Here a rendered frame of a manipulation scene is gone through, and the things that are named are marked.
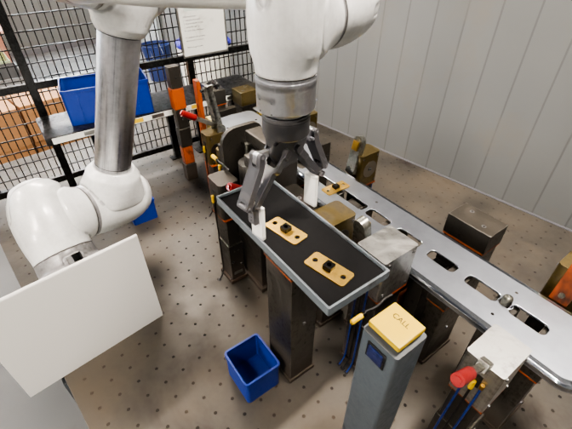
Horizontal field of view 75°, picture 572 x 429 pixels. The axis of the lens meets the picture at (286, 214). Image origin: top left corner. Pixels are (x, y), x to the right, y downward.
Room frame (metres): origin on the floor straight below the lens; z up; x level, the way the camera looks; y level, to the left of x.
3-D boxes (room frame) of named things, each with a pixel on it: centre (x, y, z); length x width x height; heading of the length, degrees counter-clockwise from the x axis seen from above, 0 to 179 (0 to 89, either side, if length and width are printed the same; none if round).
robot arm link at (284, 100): (0.55, 0.00, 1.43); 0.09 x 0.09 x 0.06
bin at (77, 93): (1.43, 0.69, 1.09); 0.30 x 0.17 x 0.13; 117
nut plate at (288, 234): (0.55, 0.00, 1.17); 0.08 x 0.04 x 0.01; 45
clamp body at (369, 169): (1.09, -0.27, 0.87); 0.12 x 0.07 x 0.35; 126
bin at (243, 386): (0.50, 0.08, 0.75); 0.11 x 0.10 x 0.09; 36
